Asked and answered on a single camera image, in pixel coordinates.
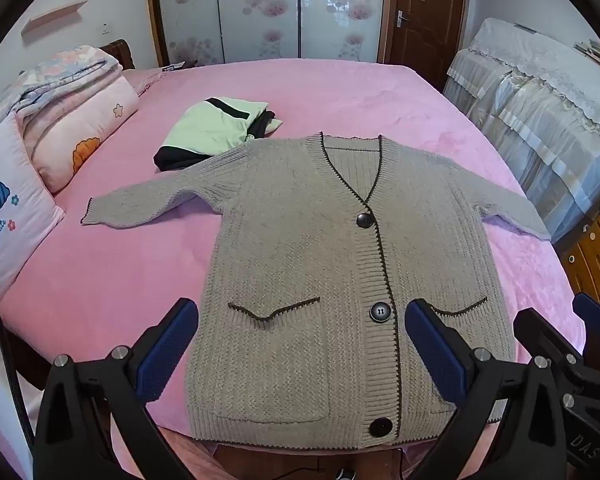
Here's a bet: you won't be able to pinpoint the lace cloth covered furniture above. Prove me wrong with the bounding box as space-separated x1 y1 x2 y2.
442 17 600 243

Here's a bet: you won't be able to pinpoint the thin black cable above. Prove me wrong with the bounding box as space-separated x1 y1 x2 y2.
265 447 411 480

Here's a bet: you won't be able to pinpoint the thick black cable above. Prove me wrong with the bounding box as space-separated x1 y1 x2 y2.
0 280 36 480

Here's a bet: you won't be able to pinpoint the floral folded quilt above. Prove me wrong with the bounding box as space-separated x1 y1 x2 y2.
0 44 123 131

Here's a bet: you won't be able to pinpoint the white printed pillow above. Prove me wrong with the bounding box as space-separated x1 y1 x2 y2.
0 110 66 303

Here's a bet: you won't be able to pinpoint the floral sliding wardrobe doors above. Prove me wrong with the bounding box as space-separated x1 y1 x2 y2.
147 0 393 67

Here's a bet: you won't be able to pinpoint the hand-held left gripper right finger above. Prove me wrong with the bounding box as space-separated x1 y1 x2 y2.
404 297 576 480

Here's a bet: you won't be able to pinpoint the pink wall shelf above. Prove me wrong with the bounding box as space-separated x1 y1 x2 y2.
20 0 88 36

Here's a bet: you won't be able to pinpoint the green and black garment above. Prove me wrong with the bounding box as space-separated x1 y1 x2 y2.
153 96 284 173

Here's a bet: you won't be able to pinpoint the pink bed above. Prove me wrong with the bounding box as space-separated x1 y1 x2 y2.
0 60 588 480

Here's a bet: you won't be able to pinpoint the grey knitted cardigan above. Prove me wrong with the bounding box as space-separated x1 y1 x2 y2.
80 132 552 448

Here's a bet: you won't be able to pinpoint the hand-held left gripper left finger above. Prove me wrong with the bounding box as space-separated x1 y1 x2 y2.
32 297 201 480

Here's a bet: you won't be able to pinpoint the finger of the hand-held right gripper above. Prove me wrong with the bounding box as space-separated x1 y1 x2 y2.
573 292 600 336
513 308 588 376

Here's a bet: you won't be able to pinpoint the brown wooden door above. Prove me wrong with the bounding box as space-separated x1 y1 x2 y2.
385 0 468 92

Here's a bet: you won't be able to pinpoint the wooden headboard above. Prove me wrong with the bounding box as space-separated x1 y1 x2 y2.
100 39 136 71

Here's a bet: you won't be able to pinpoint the wooden drawer cabinet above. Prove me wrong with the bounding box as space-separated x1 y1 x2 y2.
560 202 600 306

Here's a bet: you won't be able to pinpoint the pink folded quilt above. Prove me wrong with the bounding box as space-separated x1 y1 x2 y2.
22 76 141 195

